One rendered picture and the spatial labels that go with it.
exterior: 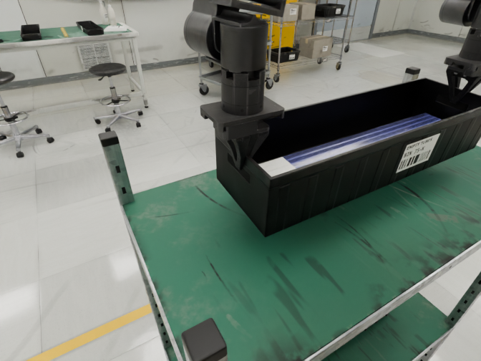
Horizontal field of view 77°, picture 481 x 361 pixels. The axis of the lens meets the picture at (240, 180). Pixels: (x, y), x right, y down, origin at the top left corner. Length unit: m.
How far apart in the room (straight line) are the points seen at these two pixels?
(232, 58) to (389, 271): 0.40
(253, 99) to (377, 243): 0.34
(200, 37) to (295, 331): 0.40
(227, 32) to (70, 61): 4.77
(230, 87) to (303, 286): 0.31
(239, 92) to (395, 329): 1.03
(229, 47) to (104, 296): 1.53
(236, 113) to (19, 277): 1.78
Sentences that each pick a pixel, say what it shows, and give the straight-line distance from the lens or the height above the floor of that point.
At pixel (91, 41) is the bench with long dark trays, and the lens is 3.51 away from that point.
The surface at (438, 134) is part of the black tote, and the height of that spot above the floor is 1.09.
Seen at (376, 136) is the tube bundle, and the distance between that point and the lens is 0.70.
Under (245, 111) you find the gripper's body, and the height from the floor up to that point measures 1.19.
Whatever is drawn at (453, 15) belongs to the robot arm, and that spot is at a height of 1.26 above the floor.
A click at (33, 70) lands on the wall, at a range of 5.13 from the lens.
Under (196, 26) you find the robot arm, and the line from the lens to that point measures 0.44.
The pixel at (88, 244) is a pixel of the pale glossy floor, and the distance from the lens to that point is 2.04.
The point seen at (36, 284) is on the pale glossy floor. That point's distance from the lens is 1.96.
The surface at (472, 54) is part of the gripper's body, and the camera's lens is 0.82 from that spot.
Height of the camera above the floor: 1.35
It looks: 36 degrees down
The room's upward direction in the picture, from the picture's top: straight up
